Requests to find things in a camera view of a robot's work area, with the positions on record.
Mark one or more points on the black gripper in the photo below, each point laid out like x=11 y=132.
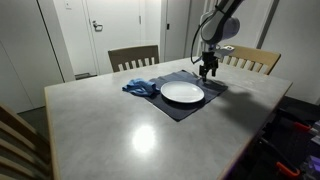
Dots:
x=209 y=63

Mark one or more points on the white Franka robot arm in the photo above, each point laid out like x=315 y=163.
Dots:
x=220 y=23

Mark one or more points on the white round plate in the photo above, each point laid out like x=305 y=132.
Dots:
x=182 y=91

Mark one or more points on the dark blue placemat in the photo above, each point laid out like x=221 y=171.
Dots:
x=213 y=90

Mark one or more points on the light wooden chair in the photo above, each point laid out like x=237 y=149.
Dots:
x=250 y=55

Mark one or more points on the crumpled blue cloth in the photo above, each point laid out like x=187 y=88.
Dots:
x=140 y=86

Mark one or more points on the dark brown wooden chair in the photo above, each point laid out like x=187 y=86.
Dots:
x=133 y=53

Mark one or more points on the black clamp orange tip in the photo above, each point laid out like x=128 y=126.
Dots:
x=286 y=170

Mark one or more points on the brown slatted wooden chair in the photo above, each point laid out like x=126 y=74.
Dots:
x=20 y=143

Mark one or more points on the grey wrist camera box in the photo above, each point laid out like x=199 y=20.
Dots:
x=226 y=50

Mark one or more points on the small black wall switch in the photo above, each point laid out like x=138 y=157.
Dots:
x=168 y=26

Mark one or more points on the white light switch plate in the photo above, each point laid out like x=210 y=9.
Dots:
x=68 y=4

